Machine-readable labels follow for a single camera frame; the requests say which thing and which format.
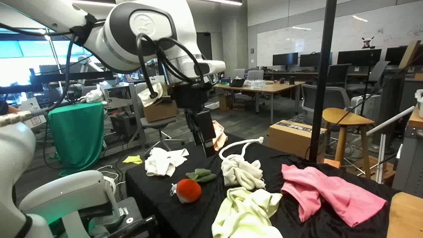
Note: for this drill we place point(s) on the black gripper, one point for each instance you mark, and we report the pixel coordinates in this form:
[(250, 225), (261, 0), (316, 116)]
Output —
[(192, 98)]

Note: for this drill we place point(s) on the white cloth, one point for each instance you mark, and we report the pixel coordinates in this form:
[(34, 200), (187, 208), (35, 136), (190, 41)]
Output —
[(164, 163)]

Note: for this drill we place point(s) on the dark green cloth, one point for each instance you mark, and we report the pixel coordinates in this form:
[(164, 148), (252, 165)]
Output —
[(201, 175)]

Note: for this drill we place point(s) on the white knitted towel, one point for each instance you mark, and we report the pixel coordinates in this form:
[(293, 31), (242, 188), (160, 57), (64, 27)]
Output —
[(237, 171)]

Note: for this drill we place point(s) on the light green cloth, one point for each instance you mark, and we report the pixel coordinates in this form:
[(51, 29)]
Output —
[(246, 214)]

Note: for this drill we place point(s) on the pink shirt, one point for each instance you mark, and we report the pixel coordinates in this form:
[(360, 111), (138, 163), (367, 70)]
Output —
[(310, 187)]

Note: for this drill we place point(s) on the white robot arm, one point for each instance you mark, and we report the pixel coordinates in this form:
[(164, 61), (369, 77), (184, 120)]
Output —
[(131, 32)]

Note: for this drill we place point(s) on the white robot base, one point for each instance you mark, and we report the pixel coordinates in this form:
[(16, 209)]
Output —
[(81, 205)]

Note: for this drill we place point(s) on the office chair with box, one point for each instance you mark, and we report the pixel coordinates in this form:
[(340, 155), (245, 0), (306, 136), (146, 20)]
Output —
[(153, 113)]

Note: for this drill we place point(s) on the wooden conference table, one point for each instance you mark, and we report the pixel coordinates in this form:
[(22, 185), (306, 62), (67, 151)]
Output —
[(268, 87)]

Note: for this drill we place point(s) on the cardboard box on floor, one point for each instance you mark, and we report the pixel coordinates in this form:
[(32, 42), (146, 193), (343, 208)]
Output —
[(291, 138)]

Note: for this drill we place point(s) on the black table cloth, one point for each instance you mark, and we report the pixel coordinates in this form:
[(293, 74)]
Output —
[(195, 220)]

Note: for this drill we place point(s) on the green draped cloth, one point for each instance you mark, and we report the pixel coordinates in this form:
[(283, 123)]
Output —
[(79, 132)]

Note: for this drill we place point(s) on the black vertical pole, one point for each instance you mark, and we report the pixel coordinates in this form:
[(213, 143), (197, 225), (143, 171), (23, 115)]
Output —
[(323, 73)]

